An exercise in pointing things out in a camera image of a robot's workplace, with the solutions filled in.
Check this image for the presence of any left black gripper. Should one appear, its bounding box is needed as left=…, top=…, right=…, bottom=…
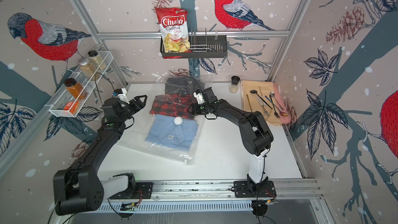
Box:
left=119, top=94, right=147, bottom=123

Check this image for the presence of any red black plaid cloth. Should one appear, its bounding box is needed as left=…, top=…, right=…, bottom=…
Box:
left=150, top=94, right=195, bottom=120

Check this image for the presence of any blue cloth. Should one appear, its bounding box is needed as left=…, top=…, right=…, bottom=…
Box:
left=145, top=114, right=199, bottom=151

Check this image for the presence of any dark grey striped shirt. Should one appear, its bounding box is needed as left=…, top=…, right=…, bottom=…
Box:
left=165, top=76, right=205, bottom=96

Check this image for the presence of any clear plastic vacuum bag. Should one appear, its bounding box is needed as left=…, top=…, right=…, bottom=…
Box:
left=117, top=75, right=205, bottom=165

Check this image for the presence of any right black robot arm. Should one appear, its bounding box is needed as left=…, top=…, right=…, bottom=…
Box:
left=188, top=87, right=274, bottom=185

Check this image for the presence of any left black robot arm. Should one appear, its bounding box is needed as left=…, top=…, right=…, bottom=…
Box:
left=53, top=95, right=147, bottom=216

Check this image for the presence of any Chuba cassava chips bag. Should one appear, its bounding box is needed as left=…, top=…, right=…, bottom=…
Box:
left=155, top=8, right=191, bottom=54

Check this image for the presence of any glass shaker black lid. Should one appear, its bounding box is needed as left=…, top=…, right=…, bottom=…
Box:
left=229, top=76, right=240, bottom=93

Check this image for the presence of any gold spoon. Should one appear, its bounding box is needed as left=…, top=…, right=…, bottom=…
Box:
left=246, top=94, right=253, bottom=113

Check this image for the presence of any black ladle spoon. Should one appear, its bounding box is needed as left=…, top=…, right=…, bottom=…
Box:
left=250, top=90, right=272, bottom=109

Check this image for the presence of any beige cloth napkin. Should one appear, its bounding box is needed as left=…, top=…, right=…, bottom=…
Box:
left=241, top=80, right=291, bottom=126

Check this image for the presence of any spice jar silver lid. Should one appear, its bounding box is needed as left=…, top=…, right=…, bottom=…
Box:
left=78, top=58, right=97, bottom=81

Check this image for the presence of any small orange box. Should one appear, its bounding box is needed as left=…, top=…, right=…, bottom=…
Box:
left=63, top=101, right=80, bottom=114

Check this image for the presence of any spice jar black lid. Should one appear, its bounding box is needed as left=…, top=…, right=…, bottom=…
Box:
left=88, top=50, right=107, bottom=71

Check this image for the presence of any iridescent spoon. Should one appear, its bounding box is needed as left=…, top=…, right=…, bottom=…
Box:
left=270, top=92, right=289, bottom=117

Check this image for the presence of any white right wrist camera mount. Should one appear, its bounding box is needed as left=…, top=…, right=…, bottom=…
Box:
left=193, top=90, right=205, bottom=105

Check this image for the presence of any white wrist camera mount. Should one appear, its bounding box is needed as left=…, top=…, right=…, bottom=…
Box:
left=113, top=88, right=129, bottom=103
left=193, top=90, right=205, bottom=105

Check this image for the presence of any black wire wall basket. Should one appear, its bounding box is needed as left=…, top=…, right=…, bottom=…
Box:
left=160, top=30, right=228, bottom=59

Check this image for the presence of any clear acrylic wall shelf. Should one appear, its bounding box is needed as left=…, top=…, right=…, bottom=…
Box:
left=49, top=51, right=114, bottom=118

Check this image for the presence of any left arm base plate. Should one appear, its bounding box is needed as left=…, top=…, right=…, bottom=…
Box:
left=110, top=182, right=153, bottom=200

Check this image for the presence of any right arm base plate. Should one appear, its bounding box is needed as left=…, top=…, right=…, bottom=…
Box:
left=231, top=180, right=277, bottom=198

